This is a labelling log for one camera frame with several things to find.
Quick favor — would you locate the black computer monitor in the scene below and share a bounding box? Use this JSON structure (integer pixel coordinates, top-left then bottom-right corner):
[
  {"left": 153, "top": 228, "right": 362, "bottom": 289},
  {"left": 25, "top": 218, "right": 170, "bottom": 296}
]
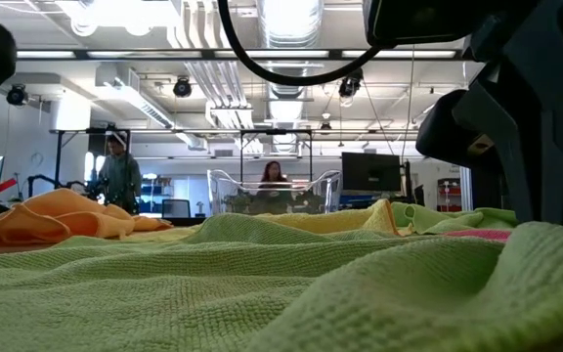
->
[{"left": 340, "top": 152, "right": 403, "bottom": 193}]

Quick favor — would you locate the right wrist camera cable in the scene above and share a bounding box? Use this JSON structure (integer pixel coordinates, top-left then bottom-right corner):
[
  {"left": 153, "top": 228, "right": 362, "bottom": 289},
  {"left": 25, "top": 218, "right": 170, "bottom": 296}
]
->
[{"left": 217, "top": 0, "right": 383, "bottom": 88}]

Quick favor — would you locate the green microfiber towel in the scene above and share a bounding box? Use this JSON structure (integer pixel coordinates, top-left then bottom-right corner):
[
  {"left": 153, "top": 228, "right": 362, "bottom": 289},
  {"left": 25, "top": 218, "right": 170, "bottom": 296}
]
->
[
  {"left": 0, "top": 213, "right": 563, "bottom": 352},
  {"left": 391, "top": 200, "right": 520, "bottom": 236}
]

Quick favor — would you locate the silver ventilation duct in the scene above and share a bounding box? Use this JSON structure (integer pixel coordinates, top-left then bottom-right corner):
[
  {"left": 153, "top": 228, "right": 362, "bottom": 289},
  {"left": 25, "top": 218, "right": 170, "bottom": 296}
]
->
[{"left": 256, "top": 0, "right": 325, "bottom": 155}]

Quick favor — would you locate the black ceiling spotlight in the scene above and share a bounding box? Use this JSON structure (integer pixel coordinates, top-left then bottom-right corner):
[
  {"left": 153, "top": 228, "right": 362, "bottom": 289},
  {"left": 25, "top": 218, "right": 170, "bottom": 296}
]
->
[
  {"left": 337, "top": 67, "right": 365, "bottom": 99},
  {"left": 172, "top": 76, "right": 194, "bottom": 99},
  {"left": 6, "top": 83, "right": 29, "bottom": 107}
]

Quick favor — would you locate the orange microfiber towel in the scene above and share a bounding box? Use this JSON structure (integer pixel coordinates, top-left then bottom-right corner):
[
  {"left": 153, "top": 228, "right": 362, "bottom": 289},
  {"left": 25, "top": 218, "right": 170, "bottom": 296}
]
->
[{"left": 0, "top": 188, "right": 174, "bottom": 246}]

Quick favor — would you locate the black metal frame stand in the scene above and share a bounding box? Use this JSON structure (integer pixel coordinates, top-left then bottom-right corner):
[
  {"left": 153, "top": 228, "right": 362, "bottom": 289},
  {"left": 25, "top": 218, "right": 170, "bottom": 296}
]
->
[
  {"left": 239, "top": 128, "right": 314, "bottom": 185},
  {"left": 49, "top": 127, "right": 132, "bottom": 190}
]

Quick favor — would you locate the pink microfiber towel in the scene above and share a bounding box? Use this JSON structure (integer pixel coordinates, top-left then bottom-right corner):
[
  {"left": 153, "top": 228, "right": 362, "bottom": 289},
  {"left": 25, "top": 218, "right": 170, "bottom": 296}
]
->
[{"left": 440, "top": 228, "right": 513, "bottom": 244}]

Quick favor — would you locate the person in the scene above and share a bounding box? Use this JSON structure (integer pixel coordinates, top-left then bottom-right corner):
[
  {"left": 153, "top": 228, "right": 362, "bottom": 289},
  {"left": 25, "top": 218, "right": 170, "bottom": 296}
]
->
[
  {"left": 253, "top": 160, "right": 296, "bottom": 215},
  {"left": 96, "top": 130, "right": 143, "bottom": 215}
]

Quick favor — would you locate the red storage shelf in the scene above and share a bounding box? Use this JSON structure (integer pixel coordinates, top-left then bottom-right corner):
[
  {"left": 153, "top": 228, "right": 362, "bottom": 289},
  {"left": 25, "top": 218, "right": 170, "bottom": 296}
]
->
[{"left": 436, "top": 178, "right": 461, "bottom": 212}]

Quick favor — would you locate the clear plastic bin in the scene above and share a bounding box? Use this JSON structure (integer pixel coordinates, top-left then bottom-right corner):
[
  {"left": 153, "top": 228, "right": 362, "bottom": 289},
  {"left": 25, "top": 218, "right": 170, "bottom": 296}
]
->
[{"left": 206, "top": 168, "right": 343, "bottom": 216}]

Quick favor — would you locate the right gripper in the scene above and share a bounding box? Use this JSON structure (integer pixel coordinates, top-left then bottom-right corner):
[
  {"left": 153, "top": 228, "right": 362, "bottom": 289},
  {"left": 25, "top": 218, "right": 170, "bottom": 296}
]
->
[{"left": 415, "top": 0, "right": 563, "bottom": 226}]

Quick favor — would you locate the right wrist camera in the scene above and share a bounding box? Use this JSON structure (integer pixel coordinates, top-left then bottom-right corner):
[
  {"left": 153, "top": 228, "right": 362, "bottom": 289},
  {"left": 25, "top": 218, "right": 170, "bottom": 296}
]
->
[{"left": 363, "top": 0, "right": 540, "bottom": 49}]

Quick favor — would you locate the yellow microfiber towel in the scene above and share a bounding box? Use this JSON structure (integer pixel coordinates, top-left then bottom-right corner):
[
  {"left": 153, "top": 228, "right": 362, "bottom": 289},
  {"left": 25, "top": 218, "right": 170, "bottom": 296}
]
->
[{"left": 256, "top": 198, "right": 400, "bottom": 236}]

